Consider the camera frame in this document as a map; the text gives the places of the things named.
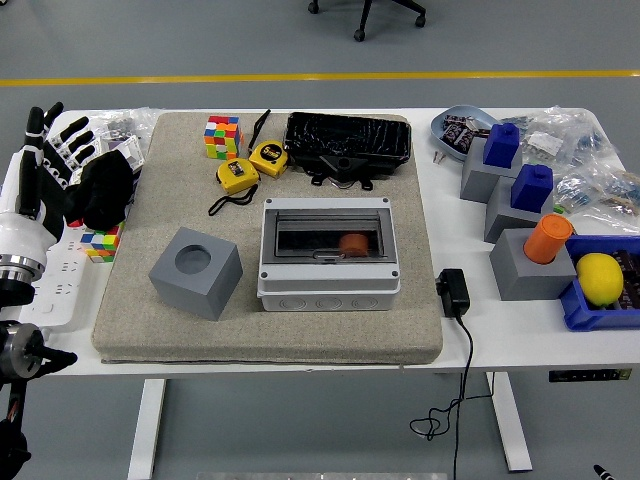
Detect black power adapter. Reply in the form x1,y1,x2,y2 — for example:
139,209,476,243
435,268,472,319

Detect black table control panel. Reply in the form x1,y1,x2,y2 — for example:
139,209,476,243
548,368,633,384

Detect clear bag of screws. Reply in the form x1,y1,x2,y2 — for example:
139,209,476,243
87,107,161,151

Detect dark packets in bin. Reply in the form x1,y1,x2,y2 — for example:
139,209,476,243
607,249,640,311

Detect clear bag of parts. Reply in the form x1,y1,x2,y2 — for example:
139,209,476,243
552,167,640,221
499,105,620,169

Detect blue plastic bin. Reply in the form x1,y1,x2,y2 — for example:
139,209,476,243
558,234,640,332

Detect grey plastic junction box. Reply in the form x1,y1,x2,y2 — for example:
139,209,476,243
255,197,402,312

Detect grey-brown table mat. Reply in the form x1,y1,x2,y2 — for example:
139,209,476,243
91,110,445,365

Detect light blue dish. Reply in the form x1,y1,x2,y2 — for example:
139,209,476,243
430,104,504,164

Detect blue square battery block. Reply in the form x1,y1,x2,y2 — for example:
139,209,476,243
482,122,522,169
509,163,554,214

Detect black adapter cord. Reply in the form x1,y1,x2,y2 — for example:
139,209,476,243
409,314,496,480

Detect white table leg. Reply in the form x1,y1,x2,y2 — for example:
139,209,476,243
487,372,534,474
127,378,167,480

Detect grey block with round hole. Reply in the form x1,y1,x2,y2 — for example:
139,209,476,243
148,226,245,322

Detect black plastic tray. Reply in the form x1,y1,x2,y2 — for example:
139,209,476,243
282,111,413,177

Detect black office chair base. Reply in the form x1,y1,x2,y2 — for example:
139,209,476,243
307,0,427,43

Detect colourful puzzle cube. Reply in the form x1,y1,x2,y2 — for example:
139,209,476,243
202,115,244,161
79,220,125,263

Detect yellow tape measure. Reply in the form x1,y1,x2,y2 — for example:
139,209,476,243
207,157,260,217
247,108,290,177

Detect black cloth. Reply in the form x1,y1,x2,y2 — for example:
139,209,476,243
63,149,135,230

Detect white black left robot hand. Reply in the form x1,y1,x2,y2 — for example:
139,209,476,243
0,102,97,262

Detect yellow lemon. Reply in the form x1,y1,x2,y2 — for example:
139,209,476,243
575,252,625,308

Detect white power strip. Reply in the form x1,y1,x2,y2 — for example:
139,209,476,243
19,219,99,326

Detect smoky transparent box lid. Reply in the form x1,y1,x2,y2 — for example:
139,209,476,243
263,208,391,262

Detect white switch modules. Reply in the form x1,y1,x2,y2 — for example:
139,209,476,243
94,134,146,174

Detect black triangular bracket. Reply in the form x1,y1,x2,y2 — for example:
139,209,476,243
309,153,375,191

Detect orange cylinder battery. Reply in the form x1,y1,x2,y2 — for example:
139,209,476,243
523,213,574,266
338,232,371,259

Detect grey block holder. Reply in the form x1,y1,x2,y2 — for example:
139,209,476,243
459,135,524,204
483,174,555,245
488,228,579,302

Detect dark candy packets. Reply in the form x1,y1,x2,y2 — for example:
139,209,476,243
439,113,494,154

